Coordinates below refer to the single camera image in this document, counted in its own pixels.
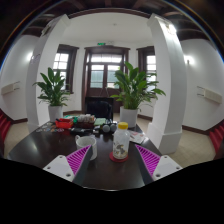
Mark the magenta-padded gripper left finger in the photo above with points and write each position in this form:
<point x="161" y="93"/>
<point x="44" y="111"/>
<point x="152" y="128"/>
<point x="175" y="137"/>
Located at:
<point x="76" y="161"/>

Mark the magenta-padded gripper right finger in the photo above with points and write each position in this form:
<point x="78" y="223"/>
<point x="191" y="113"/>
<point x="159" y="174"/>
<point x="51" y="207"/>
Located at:
<point x="151" y="161"/>

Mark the clear bottle with yellow cap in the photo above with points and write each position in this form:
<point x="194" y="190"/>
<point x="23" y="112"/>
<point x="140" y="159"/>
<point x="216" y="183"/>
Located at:
<point x="121" y="143"/>

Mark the white speckled mug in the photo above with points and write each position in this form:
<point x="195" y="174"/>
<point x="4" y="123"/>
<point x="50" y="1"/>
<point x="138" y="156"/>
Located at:
<point x="87" y="141"/>

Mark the printed paper sheet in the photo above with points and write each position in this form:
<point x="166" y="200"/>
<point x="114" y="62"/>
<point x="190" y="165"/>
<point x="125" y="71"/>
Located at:
<point x="137" y="136"/>

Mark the black device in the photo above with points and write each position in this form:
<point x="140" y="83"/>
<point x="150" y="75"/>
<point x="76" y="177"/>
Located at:
<point x="76" y="130"/>

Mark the red plastic box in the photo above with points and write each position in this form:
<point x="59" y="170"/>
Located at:
<point x="64" y="124"/>

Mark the box of small cards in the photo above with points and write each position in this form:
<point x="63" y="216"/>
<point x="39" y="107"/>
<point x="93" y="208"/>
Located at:
<point x="86" y="120"/>

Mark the colourful sticker sheet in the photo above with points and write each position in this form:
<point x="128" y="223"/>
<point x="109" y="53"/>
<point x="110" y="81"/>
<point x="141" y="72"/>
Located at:
<point x="48" y="127"/>

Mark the grey ball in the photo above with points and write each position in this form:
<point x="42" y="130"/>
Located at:
<point x="113" y="127"/>
<point x="106" y="128"/>

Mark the green notebook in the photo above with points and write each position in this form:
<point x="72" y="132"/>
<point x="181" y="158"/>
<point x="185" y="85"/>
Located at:
<point x="100" y="121"/>

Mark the black chair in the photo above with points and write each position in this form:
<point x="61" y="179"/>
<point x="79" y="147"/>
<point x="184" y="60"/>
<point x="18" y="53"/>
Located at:
<point x="99" y="108"/>

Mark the red sofa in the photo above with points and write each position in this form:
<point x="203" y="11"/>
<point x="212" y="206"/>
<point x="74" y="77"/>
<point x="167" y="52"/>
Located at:
<point x="217" y="138"/>
<point x="4" y="125"/>

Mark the small potted green plant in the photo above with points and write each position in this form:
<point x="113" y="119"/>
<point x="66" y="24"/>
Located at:
<point x="53" y="90"/>

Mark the large potted green plant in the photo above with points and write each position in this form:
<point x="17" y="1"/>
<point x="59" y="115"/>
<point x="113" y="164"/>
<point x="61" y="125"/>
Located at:
<point x="133" y="86"/>

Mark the dark wooden double door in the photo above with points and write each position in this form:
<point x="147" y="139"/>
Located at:
<point x="100" y="76"/>

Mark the dark-framed window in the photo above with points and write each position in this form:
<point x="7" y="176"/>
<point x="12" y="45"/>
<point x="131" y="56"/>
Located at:
<point x="150" y="63"/>
<point x="61" y="61"/>

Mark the green exit sign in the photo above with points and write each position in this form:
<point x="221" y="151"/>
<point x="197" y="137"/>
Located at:
<point x="101" y="44"/>

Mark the white wall unit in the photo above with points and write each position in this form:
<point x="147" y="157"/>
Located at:
<point x="10" y="88"/>
<point x="210" y="95"/>

